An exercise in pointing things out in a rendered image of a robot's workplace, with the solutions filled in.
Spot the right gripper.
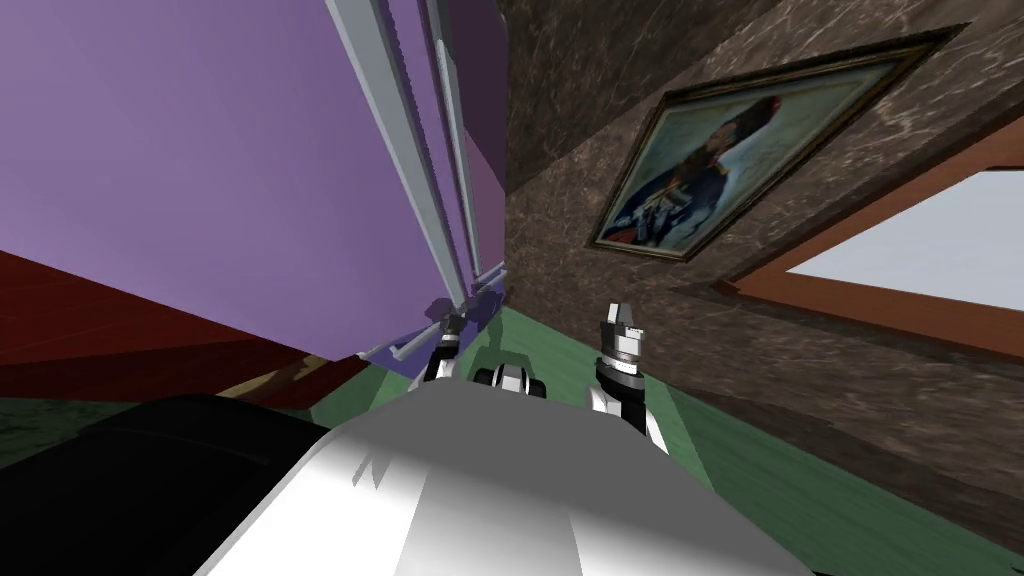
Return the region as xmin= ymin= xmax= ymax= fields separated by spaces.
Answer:
xmin=600 ymin=301 xmax=647 ymax=364

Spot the purple fridge drawer front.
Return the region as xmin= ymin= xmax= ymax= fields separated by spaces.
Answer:
xmin=351 ymin=273 xmax=509 ymax=382

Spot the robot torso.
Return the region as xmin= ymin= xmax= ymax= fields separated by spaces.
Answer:
xmin=191 ymin=362 xmax=817 ymax=576

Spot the framed portrait painting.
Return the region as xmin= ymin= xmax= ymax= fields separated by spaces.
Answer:
xmin=585 ymin=23 xmax=972 ymax=265

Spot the narrow purple fridge door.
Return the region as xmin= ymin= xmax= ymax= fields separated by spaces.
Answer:
xmin=382 ymin=0 xmax=483 ymax=283

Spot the purple fridge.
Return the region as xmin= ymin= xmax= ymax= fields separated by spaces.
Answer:
xmin=0 ymin=0 xmax=512 ymax=382

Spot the brown framed window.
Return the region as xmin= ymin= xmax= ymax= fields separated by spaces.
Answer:
xmin=711 ymin=114 xmax=1024 ymax=363

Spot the wide purple fridge door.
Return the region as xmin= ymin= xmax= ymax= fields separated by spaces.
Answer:
xmin=0 ymin=0 xmax=470 ymax=366

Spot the dark red cabinet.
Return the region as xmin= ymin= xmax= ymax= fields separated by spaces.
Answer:
xmin=0 ymin=249 xmax=374 ymax=406

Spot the short grey bar handle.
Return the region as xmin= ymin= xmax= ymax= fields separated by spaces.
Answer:
xmin=355 ymin=267 xmax=509 ymax=364

